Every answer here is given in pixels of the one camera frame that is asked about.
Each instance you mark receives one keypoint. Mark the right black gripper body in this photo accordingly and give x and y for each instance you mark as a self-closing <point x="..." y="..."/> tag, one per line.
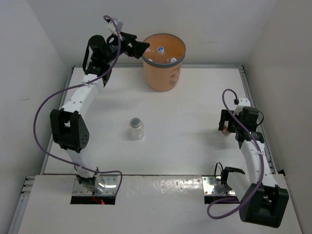
<point x="233" y="124"/>

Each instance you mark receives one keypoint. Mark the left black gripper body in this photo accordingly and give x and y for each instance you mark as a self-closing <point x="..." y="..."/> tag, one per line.
<point x="113" y="46"/>

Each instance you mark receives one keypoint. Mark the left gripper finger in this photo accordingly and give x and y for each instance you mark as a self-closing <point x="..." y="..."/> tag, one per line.
<point x="126" y="37"/>
<point x="137" y="49"/>

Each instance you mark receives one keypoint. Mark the red cap juice bottle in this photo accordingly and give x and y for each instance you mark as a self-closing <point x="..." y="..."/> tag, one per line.
<point x="225" y="129"/>

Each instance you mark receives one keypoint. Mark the blue cap clear bottle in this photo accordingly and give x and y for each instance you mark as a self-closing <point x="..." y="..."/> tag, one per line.
<point x="158" y="55"/>

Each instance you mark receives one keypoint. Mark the orange plastic bin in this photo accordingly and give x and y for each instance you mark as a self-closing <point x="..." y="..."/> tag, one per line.
<point x="164" y="77"/>

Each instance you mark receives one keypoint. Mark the grey cap clear jar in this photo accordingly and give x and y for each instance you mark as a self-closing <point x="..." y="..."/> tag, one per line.
<point x="136" y="131"/>

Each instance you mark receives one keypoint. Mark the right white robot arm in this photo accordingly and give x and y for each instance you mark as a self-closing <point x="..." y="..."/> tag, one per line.
<point x="262" y="200"/>

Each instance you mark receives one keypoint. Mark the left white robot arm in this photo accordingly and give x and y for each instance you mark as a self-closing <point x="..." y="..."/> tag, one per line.
<point x="69" y="130"/>

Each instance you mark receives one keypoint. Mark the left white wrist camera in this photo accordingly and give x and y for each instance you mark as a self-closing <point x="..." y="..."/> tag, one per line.
<point x="114" y="25"/>

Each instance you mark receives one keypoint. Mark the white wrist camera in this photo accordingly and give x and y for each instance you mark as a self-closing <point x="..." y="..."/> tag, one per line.
<point x="114" y="25"/>
<point x="242" y="102"/>

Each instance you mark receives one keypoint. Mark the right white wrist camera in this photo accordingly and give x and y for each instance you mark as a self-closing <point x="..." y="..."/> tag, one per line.
<point x="242" y="102"/>

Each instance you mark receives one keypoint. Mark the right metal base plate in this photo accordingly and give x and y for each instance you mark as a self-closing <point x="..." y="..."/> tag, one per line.
<point x="213" y="187"/>

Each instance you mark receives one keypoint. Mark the metal base plate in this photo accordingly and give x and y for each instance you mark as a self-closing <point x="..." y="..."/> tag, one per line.
<point x="101" y="185"/>
<point x="213" y="187"/>

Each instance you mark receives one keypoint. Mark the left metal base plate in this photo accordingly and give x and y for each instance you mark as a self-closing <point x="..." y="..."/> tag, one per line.
<point x="101" y="185"/>

